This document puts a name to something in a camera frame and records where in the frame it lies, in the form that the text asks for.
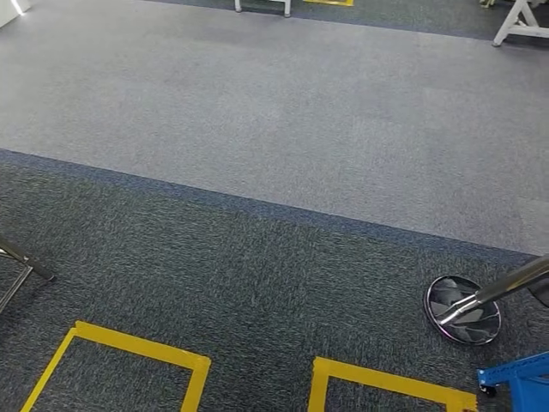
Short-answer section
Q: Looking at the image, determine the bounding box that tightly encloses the white display platform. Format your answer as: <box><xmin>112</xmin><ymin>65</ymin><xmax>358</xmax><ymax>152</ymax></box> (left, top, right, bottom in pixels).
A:
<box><xmin>0</xmin><ymin>0</ymin><xmax>32</xmax><ymax>29</ymax></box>

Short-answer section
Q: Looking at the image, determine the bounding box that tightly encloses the blue metal shelf rack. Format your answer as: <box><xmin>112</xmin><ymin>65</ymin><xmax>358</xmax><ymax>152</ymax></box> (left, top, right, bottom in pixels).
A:
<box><xmin>477</xmin><ymin>351</ymin><xmax>549</xmax><ymax>412</ymax></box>

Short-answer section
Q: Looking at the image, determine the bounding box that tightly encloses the chrome stanchion post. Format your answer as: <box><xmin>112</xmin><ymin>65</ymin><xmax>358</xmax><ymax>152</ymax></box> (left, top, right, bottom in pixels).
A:
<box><xmin>423</xmin><ymin>254</ymin><xmax>549</xmax><ymax>346</ymax></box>

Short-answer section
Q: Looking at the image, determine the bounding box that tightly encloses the yellow floor tape square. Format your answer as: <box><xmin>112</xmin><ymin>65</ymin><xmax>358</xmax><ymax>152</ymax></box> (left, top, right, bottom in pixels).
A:
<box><xmin>308</xmin><ymin>356</ymin><xmax>478</xmax><ymax>412</ymax></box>
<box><xmin>19</xmin><ymin>319</ymin><xmax>212</xmax><ymax>412</ymax></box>

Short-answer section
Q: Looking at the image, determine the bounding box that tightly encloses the stainless steel workbench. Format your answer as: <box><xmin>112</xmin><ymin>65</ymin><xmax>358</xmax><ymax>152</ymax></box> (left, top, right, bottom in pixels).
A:
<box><xmin>0</xmin><ymin>235</ymin><xmax>57</xmax><ymax>317</ymax></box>

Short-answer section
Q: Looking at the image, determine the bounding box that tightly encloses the white table frame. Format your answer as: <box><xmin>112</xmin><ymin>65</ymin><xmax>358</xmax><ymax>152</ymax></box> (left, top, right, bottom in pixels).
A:
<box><xmin>233</xmin><ymin>0</ymin><xmax>293</xmax><ymax>18</ymax></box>
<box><xmin>492</xmin><ymin>0</ymin><xmax>549</xmax><ymax>48</ymax></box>

